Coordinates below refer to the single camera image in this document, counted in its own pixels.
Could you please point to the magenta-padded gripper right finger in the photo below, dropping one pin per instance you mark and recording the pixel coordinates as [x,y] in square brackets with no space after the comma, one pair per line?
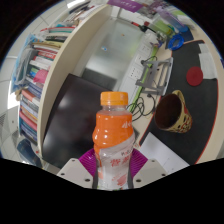
[150,171]

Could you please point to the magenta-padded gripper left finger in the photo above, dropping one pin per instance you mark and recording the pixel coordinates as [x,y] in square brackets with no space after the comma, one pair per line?
[75,173]

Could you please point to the orange drink bottle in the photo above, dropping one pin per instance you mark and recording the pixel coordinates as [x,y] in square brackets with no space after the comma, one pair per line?
[113,133]

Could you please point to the purple water bottle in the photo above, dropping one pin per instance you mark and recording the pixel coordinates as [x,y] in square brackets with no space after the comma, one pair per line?
[173,21]

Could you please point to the black computer monitor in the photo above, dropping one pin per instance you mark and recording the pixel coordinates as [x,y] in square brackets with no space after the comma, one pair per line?
[66,126]

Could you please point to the dark blue box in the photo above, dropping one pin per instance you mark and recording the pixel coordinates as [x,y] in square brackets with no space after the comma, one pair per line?
[26,147]

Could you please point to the yellow mug with red flowers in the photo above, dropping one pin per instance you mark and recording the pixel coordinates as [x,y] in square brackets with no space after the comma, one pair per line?
[180,124]

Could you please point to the black desk mat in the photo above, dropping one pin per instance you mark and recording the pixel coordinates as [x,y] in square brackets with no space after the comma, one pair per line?
[206,110]

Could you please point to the white shelf unit with books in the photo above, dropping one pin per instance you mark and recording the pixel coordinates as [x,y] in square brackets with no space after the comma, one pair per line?
[56,83]

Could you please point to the grey metal laptop stand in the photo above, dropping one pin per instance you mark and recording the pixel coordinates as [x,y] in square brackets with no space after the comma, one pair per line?
[156,75]

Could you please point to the flat round red coaster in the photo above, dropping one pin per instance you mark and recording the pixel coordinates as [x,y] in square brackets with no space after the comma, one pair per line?
[194,76]

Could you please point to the white napkin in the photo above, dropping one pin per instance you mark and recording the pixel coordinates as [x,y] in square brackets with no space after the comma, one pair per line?
[207,61]

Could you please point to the dark wine bottle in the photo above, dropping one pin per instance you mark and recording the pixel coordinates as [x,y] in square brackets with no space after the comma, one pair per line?
[148,28]

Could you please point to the purple hanging banner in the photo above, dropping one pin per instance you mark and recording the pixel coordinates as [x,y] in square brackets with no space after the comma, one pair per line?
[125,5]

